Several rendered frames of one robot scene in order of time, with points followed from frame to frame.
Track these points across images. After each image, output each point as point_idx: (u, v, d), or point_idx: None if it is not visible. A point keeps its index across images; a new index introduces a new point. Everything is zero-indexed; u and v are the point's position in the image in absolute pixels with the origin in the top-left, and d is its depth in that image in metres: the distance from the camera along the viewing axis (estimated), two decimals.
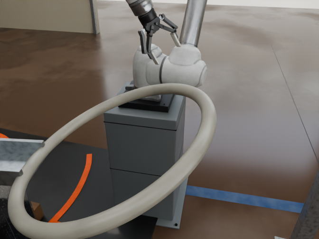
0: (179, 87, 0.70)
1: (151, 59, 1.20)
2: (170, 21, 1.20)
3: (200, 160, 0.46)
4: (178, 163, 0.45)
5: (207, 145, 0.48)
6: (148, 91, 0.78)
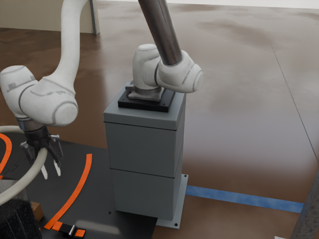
0: None
1: (60, 165, 1.07)
2: None
3: (20, 190, 0.85)
4: (5, 191, 0.83)
5: (28, 182, 0.87)
6: (14, 130, 1.13)
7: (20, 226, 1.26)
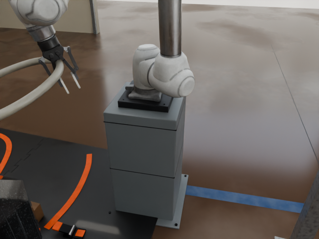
0: None
1: (78, 78, 1.17)
2: None
3: (51, 85, 0.95)
4: (38, 86, 0.92)
5: (55, 79, 0.97)
6: (27, 62, 1.21)
7: (20, 226, 1.26)
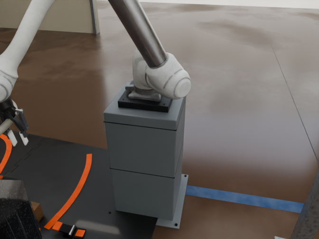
0: None
1: (26, 136, 1.21)
2: None
3: (4, 130, 1.11)
4: None
5: (9, 124, 1.13)
6: None
7: (20, 226, 1.26)
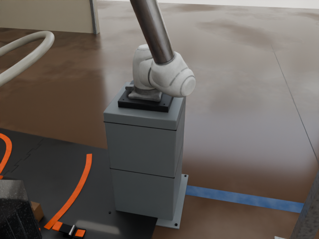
0: (37, 33, 1.11)
1: None
2: None
3: (40, 54, 0.89)
4: (26, 56, 0.87)
5: (44, 49, 0.91)
6: (19, 41, 1.17)
7: (20, 226, 1.26)
